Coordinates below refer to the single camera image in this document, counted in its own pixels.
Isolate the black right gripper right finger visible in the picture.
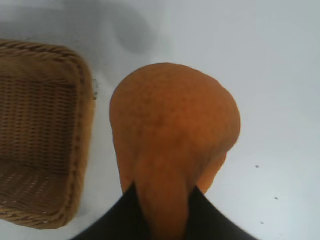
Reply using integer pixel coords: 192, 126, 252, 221
184, 186, 260, 240

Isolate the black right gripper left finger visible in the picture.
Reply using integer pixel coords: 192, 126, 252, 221
72, 181, 154, 240

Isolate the orange bumpy toy orange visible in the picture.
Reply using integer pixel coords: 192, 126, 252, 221
109, 62, 242, 240

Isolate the brown woven wicker basket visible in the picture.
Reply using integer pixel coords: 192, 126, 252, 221
0, 39, 96, 230

